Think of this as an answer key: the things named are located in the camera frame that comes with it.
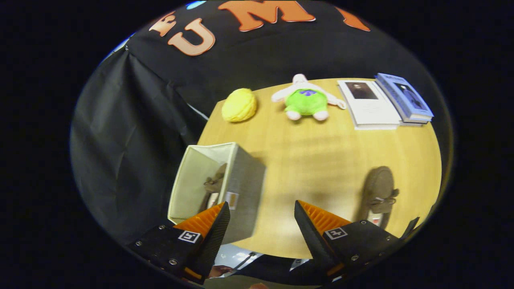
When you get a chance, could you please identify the pink star plush toy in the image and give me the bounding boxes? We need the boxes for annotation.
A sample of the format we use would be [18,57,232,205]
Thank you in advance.
[271,73,347,121]

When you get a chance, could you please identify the white portrait book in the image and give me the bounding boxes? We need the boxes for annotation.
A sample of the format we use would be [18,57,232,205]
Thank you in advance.
[337,79,402,130]

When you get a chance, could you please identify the yellow corn plush toy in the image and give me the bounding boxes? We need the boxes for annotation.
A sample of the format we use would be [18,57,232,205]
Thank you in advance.
[221,88,257,122]

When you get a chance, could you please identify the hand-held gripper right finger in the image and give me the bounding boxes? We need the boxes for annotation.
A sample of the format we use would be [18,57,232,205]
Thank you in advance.
[294,200,404,281]

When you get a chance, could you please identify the grey fabric storage box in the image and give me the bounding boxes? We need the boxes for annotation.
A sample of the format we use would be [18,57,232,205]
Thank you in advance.
[167,142,266,244]

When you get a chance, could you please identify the brown suede shoe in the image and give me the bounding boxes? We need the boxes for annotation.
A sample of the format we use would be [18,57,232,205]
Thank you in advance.
[357,166,400,230]
[199,163,228,213]

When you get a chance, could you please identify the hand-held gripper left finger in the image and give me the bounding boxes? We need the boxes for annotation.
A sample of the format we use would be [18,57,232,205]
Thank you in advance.
[129,201,231,285]

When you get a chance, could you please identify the blue book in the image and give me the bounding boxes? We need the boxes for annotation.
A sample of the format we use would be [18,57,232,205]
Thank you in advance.
[375,73,434,124]

